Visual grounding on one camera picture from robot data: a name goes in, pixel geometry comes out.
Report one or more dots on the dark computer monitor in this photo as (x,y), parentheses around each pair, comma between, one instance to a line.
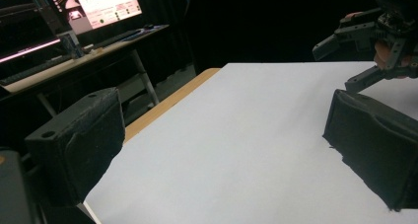
(23,26)

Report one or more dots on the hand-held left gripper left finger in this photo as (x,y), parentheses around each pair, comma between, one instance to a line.
(75,148)

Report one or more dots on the white table cover sheet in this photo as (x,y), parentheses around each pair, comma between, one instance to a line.
(246,145)

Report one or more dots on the bright computer monitor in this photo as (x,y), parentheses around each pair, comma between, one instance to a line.
(108,3)

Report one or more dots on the dark drink can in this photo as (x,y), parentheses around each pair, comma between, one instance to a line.
(71,44)

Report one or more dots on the wooden desk with metal legs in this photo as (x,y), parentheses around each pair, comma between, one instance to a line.
(108,51)

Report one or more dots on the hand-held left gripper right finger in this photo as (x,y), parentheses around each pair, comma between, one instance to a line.
(378,145)

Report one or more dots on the black keyboard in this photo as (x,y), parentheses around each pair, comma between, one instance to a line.
(33,71)
(125,36)

